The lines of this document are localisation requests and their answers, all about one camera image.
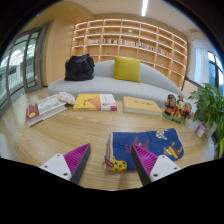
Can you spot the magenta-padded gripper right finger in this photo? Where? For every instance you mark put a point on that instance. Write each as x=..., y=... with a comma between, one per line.
x=160, y=166

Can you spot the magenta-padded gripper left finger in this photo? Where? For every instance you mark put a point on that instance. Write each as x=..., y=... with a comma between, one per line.
x=56, y=165

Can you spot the blue patterned towel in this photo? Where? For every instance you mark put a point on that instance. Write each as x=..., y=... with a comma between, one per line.
x=150, y=139

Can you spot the small white and pink cup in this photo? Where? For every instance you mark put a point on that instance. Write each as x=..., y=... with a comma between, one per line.
x=200, y=130

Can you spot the open red and white book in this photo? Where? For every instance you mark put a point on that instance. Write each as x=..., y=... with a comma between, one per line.
x=50, y=106

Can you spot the three-figure colourful figurine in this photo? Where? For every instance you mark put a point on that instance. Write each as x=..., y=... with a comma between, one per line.
x=176, y=108

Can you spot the plain yellow book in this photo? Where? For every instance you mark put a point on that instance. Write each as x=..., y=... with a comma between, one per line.
x=140, y=104

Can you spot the small white patterned pouch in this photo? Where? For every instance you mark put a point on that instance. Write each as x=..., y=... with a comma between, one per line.
x=67, y=98

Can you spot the yellow and white book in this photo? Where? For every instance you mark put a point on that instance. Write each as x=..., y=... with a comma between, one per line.
x=93, y=101

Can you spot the potted green plant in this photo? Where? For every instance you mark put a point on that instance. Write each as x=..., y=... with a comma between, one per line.
x=210, y=105

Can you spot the light grey curved sofa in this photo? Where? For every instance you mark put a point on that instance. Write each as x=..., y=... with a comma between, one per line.
x=110, y=86

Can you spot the black bag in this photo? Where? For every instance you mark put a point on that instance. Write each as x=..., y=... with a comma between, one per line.
x=79, y=67

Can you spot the yellow cushion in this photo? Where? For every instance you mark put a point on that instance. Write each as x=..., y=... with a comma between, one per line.
x=127, y=69

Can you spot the white curtain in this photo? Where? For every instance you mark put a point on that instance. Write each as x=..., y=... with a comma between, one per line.
x=201, y=65

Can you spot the dark-framed window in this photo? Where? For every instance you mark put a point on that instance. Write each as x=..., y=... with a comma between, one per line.
x=216, y=71

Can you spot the long ceiling light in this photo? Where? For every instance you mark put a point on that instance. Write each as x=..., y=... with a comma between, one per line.
x=144, y=7

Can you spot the glass door with grey frame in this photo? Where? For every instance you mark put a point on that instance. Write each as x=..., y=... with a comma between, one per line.
x=20, y=65

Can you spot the wooden wall shelf unit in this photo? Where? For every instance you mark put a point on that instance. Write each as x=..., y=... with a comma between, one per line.
x=133, y=33

